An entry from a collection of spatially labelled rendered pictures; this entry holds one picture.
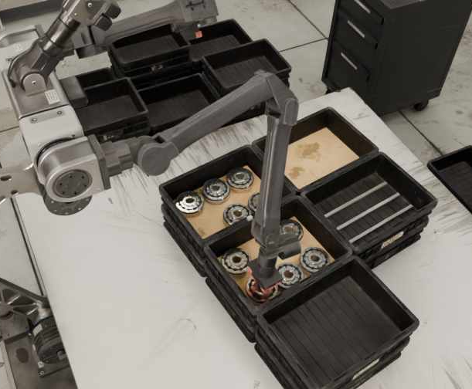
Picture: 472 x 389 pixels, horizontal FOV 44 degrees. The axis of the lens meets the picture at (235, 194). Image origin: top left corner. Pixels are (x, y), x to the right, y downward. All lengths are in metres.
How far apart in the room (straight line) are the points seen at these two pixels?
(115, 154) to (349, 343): 0.94
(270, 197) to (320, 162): 0.72
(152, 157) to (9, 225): 1.95
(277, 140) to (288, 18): 3.07
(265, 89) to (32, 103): 0.58
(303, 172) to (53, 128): 1.12
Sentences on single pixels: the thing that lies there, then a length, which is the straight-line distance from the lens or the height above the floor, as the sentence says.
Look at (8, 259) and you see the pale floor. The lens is 3.15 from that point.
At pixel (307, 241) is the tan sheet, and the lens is 2.04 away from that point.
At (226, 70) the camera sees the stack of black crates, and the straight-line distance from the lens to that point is 3.24.
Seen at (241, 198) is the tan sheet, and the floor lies 0.83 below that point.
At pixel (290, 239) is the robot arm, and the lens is 1.70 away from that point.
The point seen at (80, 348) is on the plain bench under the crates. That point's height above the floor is 0.70.
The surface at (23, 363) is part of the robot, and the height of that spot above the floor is 0.24.
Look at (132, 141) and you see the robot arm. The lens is 1.44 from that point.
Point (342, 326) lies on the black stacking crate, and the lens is 1.89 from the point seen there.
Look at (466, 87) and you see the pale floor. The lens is 4.26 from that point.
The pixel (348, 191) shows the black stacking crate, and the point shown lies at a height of 0.83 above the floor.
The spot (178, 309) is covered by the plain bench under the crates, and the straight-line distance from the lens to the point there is 2.03.
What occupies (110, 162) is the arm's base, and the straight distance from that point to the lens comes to 1.39.
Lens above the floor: 2.47
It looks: 50 degrees down
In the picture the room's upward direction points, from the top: 3 degrees clockwise
